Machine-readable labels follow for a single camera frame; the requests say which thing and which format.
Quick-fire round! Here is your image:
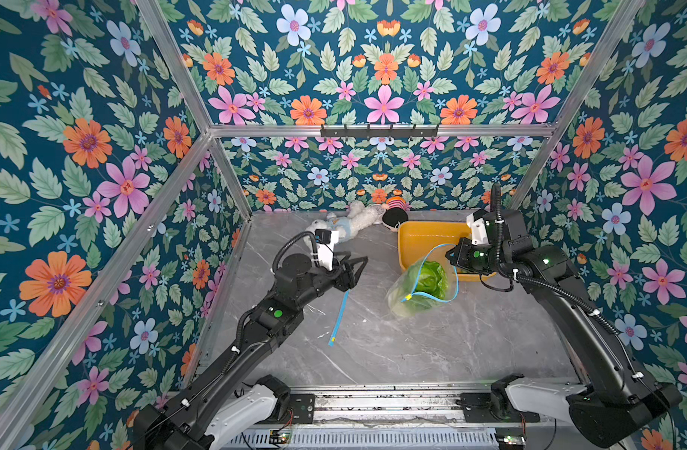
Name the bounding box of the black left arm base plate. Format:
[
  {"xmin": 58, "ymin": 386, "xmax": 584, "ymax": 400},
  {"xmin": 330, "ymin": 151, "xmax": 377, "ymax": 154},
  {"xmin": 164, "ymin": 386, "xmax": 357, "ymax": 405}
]
[{"xmin": 263, "ymin": 394, "xmax": 316, "ymax": 426}]

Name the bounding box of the white plush bunny blue shirt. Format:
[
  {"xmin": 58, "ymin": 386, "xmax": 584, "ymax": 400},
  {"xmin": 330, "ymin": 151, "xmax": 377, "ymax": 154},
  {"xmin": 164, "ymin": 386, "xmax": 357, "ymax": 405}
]
[{"xmin": 306, "ymin": 201, "xmax": 386, "ymax": 246}]

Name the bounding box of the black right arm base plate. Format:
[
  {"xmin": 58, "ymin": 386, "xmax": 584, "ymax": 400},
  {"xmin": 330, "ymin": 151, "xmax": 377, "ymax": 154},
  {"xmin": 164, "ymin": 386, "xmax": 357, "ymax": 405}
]
[{"xmin": 456, "ymin": 373, "xmax": 540, "ymax": 423}]

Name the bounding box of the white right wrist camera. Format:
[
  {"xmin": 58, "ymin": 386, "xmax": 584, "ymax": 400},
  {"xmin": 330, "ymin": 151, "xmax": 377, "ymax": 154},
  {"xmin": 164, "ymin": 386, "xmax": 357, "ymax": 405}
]
[{"xmin": 466, "ymin": 208, "xmax": 495, "ymax": 246}]

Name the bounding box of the blue zipper strip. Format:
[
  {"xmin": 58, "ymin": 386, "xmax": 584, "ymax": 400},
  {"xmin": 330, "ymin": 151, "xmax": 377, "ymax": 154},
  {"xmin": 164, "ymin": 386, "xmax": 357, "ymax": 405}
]
[{"xmin": 328, "ymin": 291, "xmax": 350, "ymax": 347}]

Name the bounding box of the aluminium mounting rail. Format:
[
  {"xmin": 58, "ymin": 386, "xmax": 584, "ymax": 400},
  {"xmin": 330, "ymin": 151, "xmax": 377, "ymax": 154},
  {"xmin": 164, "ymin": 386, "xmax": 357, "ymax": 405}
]
[{"xmin": 218, "ymin": 381, "xmax": 620, "ymax": 434}]

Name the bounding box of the green chinese cabbage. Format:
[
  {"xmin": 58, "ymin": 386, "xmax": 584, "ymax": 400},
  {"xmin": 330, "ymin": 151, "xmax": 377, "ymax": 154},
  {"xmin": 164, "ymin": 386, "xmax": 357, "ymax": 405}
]
[{"xmin": 396, "ymin": 261, "xmax": 450, "ymax": 315}]

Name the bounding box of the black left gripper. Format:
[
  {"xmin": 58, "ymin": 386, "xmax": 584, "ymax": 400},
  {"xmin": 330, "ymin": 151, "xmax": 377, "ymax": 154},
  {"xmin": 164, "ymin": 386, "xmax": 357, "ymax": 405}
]
[{"xmin": 289, "ymin": 247, "xmax": 365, "ymax": 309}]

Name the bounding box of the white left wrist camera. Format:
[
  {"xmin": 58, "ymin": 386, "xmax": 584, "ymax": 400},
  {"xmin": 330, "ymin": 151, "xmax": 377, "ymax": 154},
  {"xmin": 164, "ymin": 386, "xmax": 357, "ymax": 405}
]
[{"xmin": 313, "ymin": 229, "xmax": 339, "ymax": 271}]

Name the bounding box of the clear zipper bag blue seal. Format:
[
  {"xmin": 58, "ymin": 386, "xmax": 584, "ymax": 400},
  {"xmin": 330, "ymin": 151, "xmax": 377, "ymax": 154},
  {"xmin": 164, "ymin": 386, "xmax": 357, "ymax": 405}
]
[{"xmin": 386, "ymin": 244, "xmax": 460, "ymax": 318}]

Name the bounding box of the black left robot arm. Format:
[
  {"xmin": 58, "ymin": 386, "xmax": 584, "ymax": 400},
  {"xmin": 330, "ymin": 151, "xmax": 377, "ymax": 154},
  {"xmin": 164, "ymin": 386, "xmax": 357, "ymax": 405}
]
[{"xmin": 131, "ymin": 251, "xmax": 369, "ymax": 449}]

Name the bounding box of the black striped plush toy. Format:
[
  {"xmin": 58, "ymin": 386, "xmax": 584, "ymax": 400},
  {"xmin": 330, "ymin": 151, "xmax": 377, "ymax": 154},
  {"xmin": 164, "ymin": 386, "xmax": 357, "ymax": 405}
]
[{"xmin": 382, "ymin": 196, "xmax": 410, "ymax": 231}]

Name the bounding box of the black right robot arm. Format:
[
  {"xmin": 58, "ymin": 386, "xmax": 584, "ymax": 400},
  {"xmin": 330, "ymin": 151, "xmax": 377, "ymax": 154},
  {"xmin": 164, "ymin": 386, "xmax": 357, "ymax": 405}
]
[{"xmin": 446, "ymin": 209, "xmax": 682, "ymax": 448}]

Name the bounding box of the yellow plastic tray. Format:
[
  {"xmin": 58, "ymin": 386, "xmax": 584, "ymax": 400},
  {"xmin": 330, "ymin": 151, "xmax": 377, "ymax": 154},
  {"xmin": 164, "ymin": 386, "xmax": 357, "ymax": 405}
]
[{"xmin": 398, "ymin": 220, "xmax": 480, "ymax": 282}]

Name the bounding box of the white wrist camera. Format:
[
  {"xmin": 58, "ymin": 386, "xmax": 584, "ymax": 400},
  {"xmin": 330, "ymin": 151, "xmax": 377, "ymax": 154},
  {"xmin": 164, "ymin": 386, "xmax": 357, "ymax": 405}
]
[
  {"xmin": 466, "ymin": 208, "xmax": 495, "ymax": 246},
  {"xmin": 313, "ymin": 229, "xmax": 339, "ymax": 271}
]

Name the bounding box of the black hook rail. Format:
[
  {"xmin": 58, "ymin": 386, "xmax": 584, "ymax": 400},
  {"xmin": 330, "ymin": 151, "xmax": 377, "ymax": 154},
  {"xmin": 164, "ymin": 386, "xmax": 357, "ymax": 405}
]
[{"xmin": 319, "ymin": 125, "xmax": 439, "ymax": 140}]

